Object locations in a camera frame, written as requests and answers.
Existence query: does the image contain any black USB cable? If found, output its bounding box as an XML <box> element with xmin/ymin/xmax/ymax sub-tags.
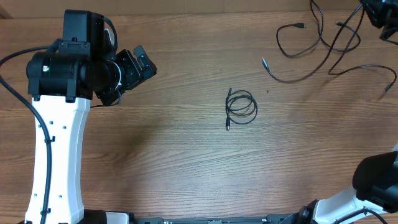
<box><xmin>224</xmin><ymin>86</ymin><xmax>259</xmax><ymax>131</ymax></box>

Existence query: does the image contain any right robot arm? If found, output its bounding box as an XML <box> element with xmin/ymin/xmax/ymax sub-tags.
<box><xmin>281</xmin><ymin>1</ymin><xmax>397</xmax><ymax>223</ymax></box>

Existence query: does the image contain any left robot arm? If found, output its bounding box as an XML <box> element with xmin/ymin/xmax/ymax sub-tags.
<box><xmin>24</xmin><ymin>9</ymin><xmax>157</xmax><ymax>223</ymax></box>

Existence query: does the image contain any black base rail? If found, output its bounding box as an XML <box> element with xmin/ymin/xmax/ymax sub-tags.
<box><xmin>79</xmin><ymin>209</ymin><xmax>297</xmax><ymax>224</ymax></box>

